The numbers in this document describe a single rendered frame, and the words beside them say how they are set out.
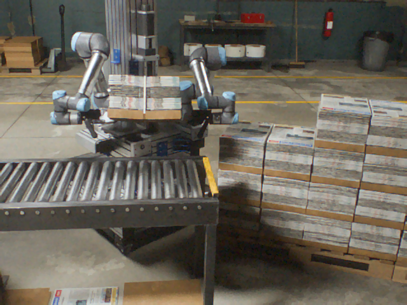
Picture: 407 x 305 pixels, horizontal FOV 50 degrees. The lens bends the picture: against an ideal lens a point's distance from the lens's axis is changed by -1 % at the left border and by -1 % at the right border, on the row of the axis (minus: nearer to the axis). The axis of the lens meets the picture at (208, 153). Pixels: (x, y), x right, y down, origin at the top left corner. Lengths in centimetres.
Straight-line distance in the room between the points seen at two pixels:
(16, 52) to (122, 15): 563
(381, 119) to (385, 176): 35
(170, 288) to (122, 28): 166
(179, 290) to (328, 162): 118
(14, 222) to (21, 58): 650
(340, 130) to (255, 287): 107
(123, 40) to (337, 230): 183
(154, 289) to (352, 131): 149
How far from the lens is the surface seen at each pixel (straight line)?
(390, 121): 263
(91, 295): 277
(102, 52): 258
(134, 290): 278
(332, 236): 294
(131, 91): 234
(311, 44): 977
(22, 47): 844
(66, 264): 306
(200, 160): 247
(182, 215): 204
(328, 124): 263
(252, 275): 290
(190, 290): 276
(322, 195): 279
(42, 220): 210
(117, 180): 224
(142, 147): 278
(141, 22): 295
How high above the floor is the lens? 177
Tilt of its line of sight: 22 degrees down
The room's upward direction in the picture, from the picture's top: 2 degrees clockwise
